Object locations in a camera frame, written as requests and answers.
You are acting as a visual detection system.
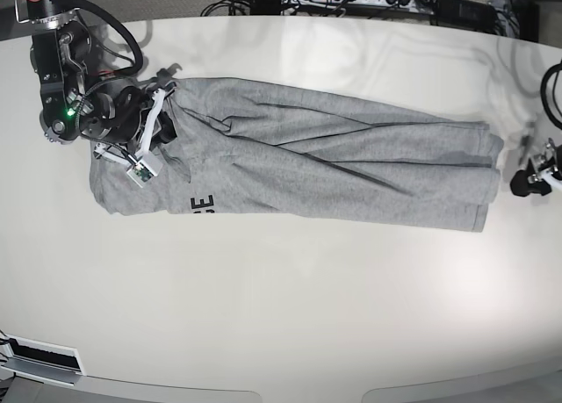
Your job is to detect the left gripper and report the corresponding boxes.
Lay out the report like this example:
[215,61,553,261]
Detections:
[509,139,561,197]

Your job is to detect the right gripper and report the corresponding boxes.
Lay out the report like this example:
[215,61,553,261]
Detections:
[85,77,177,149]

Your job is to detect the grey t-shirt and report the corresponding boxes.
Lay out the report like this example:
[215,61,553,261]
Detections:
[90,78,503,232]

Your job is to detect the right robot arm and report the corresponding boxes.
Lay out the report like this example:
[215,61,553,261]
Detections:
[15,0,177,154]

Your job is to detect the black power adapter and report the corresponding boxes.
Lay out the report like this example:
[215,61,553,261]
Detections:
[434,0,498,32]

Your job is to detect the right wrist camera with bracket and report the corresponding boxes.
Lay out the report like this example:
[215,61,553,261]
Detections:
[93,68,177,188]

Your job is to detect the grey cable tray box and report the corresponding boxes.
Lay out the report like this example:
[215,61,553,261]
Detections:
[1,334,87,387]

